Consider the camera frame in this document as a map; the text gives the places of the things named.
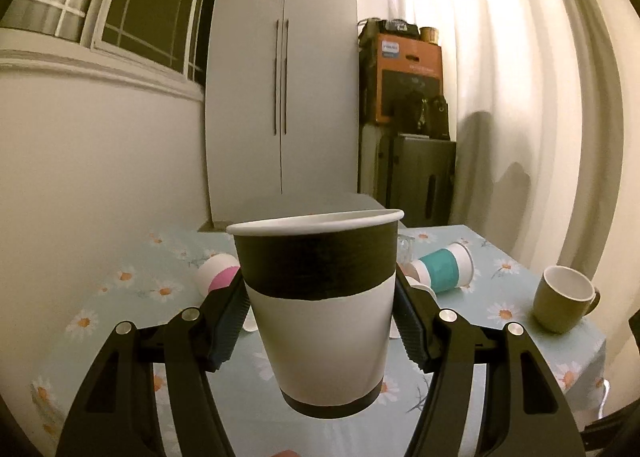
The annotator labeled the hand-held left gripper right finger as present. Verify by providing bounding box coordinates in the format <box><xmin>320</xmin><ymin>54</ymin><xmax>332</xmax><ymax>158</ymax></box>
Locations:
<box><xmin>393</xmin><ymin>269</ymin><xmax>587</xmax><ymax>457</ymax></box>

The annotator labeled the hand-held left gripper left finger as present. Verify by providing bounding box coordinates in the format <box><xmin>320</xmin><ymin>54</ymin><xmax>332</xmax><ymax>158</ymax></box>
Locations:
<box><xmin>55</xmin><ymin>278</ymin><xmax>250</xmax><ymax>457</ymax></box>

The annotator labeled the black and white paper cup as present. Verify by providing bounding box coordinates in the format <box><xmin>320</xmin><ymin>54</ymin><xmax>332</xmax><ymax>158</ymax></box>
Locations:
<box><xmin>226</xmin><ymin>209</ymin><xmax>405</xmax><ymax>420</ymax></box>

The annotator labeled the pink and white cup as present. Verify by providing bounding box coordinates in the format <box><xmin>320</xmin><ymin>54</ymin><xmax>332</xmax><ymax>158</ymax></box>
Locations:
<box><xmin>196</xmin><ymin>253</ymin><xmax>241</xmax><ymax>296</ymax></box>

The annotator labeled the teal and white cup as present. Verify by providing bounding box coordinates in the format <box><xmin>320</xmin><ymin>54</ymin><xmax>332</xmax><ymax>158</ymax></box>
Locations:
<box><xmin>411</xmin><ymin>243</ymin><xmax>474</xmax><ymax>294</ymax></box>

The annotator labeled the clear glass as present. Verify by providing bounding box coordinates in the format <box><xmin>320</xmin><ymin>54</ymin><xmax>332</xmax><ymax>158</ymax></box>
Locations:
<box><xmin>397</xmin><ymin>232</ymin><xmax>417</xmax><ymax>264</ymax></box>

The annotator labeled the floral tablecloth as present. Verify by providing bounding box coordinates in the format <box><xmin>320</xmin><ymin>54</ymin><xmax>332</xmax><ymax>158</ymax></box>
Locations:
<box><xmin>29</xmin><ymin>224</ymin><xmax>608</xmax><ymax>457</ymax></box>

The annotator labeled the dark grey cabinet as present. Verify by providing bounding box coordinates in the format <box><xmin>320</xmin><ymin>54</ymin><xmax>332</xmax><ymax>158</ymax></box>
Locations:
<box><xmin>359</xmin><ymin>123</ymin><xmax>457</xmax><ymax>229</ymax></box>

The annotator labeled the olive ceramic mug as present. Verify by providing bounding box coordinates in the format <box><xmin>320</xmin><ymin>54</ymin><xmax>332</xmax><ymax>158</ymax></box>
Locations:
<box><xmin>533</xmin><ymin>265</ymin><xmax>601</xmax><ymax>335</ymax></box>

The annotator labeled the black bag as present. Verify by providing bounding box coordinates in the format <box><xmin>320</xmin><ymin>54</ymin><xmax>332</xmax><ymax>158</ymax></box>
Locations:
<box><xmin>391</xmin><ymin>91</ymin><xmax>451</xmax><ymax>142</ymax></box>

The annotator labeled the orange cardboard box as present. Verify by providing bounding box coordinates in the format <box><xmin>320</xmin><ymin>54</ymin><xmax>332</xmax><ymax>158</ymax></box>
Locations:
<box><xmin>360</xmin><ymin>31</ymin><xmax>444</xmax><ymax>126</ymax></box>

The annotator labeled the white wardrobe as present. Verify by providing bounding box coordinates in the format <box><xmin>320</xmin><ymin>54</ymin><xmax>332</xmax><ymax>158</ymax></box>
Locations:
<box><xmin>204</xmin><ymin>0</ymin><xmax>360</xmax><ymax>234</ymax></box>

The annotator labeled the white curtain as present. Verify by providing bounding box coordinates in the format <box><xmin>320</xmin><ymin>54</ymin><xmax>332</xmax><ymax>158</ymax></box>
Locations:
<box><xmin>385</xmin><ymin>0</ymin><xmax>640</xmax><ymax>323</ymax></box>

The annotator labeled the window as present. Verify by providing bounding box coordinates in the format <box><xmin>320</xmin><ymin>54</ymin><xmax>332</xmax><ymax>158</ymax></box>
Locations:
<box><xmin>0</xmin><ymin>0</ymin><xmax>221</xmax><ymax>88</ymax></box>

